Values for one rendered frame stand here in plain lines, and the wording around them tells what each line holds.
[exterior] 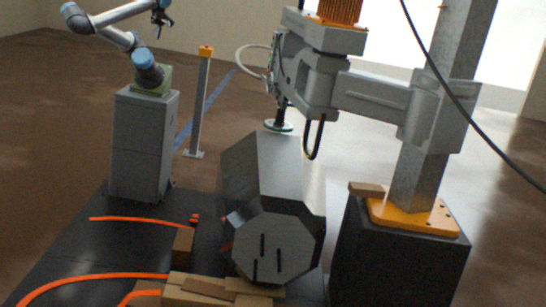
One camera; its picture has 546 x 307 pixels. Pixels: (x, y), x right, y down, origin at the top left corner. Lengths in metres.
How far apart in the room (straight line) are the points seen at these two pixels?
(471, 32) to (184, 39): 7.80
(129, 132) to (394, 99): 2.06
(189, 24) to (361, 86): 7.38
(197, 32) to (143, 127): 6.17
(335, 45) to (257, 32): 7.07
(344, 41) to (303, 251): 1.14
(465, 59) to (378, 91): 0.47
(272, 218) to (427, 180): 0.89
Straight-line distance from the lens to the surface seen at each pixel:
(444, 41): 2.80
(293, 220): 2.70
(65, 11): 3.57
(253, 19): 9.80
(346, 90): 2.89
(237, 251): 2.79
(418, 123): 2.79
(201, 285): 2.95
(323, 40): 2.77
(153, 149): 4.00
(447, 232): 2.95
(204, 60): 4.93
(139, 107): 3.94
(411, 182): 2.93
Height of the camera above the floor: 1.97
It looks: 21 degrees down
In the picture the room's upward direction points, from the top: 11 degrees clockwise
